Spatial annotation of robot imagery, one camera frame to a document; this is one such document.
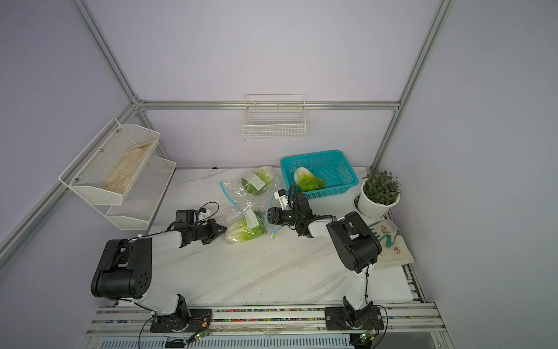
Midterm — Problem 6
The beige cloth with green print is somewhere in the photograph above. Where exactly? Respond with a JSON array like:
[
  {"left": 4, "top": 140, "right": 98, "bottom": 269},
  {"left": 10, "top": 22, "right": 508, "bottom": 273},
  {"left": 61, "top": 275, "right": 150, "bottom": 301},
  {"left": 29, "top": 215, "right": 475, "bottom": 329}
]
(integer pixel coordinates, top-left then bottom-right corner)
[{"left": 369, "top": 219, "right": 415, "bottom": 270}]

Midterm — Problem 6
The potted green plant white pot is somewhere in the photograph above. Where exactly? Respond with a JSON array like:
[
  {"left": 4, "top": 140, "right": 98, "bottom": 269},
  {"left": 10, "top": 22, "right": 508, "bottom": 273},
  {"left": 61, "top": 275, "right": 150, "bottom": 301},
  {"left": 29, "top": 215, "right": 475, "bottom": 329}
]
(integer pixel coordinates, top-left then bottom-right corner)
[{"left": 355, "top": 167, "right": 402, "bottom": 220}]

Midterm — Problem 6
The aluminium frame profile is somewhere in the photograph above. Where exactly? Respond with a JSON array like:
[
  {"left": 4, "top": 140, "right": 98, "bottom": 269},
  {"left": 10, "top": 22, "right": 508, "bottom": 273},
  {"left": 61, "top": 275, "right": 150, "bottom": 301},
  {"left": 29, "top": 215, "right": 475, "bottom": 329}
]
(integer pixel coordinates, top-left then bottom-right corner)
[{"left": 1, "top": 1, "right": 454, "bottom": 270}]

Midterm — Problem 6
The chinese cabbage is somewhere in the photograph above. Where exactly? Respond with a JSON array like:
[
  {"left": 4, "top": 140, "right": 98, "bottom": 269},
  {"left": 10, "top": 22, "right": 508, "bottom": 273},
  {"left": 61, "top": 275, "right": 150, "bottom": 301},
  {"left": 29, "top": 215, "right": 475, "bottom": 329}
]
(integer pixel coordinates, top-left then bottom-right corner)
[
  {"left": 225, "top": 215, "right": 266, "bottom": 244},
  {"left": 294, "top": 167, "right": 326, "bottom": 192}
]

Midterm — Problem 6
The white wire wall basket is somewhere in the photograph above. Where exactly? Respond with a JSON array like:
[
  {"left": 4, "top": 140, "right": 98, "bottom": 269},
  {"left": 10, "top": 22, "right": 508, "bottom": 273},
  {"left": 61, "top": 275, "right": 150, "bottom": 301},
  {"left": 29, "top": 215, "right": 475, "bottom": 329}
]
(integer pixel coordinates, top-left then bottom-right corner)
[{"left": 241, "top": 94, "right": 307, "bottom": 141}]

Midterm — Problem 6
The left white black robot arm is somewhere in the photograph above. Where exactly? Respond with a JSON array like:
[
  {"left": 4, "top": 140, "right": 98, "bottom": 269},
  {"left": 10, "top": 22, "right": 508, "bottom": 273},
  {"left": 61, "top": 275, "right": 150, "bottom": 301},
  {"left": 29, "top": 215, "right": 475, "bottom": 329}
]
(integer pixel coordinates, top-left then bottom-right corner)
[{"left": 91, "top": 208, "right": 227, "bottom": 318}]

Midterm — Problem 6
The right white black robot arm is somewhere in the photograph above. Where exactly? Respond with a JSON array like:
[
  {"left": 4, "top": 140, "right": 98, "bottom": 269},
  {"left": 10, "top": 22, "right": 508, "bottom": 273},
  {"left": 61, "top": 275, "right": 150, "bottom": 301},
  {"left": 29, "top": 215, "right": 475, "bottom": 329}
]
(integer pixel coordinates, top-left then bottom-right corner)
[{"left": 267, "top": 186, "right": 383, "bottom": 330}]

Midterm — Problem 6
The beige cloth in shelf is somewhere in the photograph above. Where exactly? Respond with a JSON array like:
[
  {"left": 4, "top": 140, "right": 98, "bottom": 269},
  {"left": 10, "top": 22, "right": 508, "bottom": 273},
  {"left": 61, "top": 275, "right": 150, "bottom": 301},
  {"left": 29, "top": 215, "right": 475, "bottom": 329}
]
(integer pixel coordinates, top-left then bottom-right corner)
[{"left": 103, "top": 141, "right": 153, "bottom": 194}]

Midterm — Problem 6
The teal plastic basket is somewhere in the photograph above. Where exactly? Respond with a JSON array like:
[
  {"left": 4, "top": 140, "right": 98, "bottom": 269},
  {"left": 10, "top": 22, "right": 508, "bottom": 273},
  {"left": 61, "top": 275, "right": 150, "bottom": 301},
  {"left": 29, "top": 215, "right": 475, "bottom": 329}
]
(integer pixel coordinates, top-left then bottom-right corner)
[{"left": 280, "top": 150, "right": 359, "bottom": 199}]

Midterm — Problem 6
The clear zip-top bag blue seal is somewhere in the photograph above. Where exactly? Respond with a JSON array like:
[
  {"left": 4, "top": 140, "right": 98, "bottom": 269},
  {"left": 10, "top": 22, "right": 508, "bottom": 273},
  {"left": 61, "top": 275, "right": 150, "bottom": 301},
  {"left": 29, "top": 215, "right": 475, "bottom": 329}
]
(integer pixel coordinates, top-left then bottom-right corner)
[{"left": 225, "top": 196, "right": 283, "bottom": 244}]

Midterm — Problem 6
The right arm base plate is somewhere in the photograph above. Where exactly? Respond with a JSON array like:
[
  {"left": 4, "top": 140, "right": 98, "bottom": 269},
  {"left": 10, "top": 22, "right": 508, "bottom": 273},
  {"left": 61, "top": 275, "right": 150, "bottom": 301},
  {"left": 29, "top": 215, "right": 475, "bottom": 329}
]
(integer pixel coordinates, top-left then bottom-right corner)
[{"left": 324, "top": 306, "right": 385, "bottom": 331}]

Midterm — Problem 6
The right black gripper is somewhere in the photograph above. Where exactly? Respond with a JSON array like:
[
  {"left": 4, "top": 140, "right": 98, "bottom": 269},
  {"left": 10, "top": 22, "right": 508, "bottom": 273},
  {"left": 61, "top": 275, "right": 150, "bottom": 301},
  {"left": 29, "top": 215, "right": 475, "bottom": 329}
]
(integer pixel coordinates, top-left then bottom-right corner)
[{"left": 260, "top": 207, "right": 302, "bottom": 225}]

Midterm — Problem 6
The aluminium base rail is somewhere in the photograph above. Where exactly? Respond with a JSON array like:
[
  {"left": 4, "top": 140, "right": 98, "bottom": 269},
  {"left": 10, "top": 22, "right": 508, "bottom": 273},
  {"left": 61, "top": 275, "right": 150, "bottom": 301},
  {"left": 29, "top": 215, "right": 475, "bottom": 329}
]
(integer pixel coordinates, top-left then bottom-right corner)
[{"left": 80, "top": 302, "right": 454, "bottom": 348}]

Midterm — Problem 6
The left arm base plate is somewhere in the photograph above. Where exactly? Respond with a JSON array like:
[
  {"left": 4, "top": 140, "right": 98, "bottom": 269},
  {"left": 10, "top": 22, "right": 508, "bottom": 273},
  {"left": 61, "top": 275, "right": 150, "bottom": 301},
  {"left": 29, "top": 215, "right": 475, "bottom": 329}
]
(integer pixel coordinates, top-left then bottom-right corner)
[{"left": 149, "top": 308, "right": 212, "bottom": 333}]

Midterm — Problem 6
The white two-tier mesh shelf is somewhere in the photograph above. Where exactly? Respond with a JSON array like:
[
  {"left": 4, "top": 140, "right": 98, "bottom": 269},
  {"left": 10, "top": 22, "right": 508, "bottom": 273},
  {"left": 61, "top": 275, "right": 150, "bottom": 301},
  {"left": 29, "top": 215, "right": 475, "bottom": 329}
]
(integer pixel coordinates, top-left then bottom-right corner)
[{"left": 59, "top": 119, "right": 176, "bottom": 231}]

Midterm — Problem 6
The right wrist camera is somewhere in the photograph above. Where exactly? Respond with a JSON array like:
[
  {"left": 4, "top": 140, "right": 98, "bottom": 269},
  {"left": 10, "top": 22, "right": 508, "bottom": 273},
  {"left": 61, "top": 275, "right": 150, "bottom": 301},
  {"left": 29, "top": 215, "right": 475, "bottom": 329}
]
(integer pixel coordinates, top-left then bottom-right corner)
[{"left": 274, "top": 189, "right": 289, "bottom": 210}]

